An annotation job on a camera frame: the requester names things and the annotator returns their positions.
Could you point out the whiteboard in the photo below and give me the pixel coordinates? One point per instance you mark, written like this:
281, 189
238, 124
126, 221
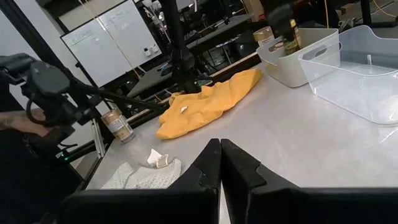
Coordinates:
102, 46

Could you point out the black jointed mount device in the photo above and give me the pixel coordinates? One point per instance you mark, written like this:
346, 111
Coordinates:
46, 87

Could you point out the clear plastic bin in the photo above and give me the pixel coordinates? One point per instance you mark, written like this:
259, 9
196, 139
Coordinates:
351, 90

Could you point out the grey waffle cloth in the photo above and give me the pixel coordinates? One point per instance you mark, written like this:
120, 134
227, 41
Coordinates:
149, 177

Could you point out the person's hand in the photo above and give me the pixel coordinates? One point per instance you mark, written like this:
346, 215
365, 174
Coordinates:
18, 121

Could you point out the spice jar tan lid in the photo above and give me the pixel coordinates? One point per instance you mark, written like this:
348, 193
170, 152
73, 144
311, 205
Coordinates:
118, 126

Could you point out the grey background desk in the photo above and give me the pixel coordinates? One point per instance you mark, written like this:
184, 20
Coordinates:
149, 81
217, 31

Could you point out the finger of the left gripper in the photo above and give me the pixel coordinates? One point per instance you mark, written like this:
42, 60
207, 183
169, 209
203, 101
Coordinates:
283, 23

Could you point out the yellow cloth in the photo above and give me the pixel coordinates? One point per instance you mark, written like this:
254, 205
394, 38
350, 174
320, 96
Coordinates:
205, 105

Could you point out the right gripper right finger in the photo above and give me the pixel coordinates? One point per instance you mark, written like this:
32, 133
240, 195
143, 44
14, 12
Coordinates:
236, 174

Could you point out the small white whiteboard eraser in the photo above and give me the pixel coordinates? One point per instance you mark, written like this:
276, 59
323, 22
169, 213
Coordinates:
154, 49
147, 52

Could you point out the silver aluminium extrusion bar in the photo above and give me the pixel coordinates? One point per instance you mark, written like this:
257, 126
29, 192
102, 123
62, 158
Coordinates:
98, 140

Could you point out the white opaque plastic bin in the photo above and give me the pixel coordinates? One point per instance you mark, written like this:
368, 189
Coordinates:
289, 68

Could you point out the person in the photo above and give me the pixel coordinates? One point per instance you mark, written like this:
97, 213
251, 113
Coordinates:
25, 186

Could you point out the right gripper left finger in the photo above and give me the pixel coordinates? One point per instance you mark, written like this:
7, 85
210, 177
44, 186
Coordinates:
208, 168

